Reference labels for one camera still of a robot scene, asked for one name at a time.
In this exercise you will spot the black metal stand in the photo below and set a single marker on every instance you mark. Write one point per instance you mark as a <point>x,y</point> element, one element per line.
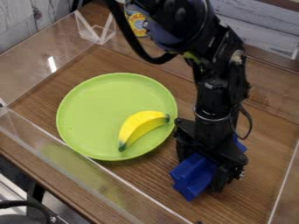
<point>21,210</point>

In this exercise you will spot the yellow labelled tin can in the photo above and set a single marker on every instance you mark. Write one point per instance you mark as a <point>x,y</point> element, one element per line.
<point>136,18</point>

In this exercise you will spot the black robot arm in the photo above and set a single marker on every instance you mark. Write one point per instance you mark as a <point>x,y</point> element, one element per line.
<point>186,29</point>

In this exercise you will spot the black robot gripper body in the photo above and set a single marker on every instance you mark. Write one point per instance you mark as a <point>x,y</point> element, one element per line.
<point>218,137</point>

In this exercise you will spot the clear acrylic corner bracket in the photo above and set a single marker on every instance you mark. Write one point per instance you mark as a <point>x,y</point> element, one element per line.
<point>97,33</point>

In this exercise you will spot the green plate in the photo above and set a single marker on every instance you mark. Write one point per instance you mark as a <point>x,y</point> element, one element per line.
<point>95,108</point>

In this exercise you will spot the blue plastic block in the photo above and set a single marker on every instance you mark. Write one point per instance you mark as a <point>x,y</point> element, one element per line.
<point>193,175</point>

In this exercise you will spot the yellow toy banana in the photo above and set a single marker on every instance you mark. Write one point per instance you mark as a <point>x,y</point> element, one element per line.
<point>140,124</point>

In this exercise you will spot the clear acrylic front wall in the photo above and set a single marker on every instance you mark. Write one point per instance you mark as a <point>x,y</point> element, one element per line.
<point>82,183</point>

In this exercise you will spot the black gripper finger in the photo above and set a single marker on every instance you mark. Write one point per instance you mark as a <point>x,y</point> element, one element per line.
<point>224,177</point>
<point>188,146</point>

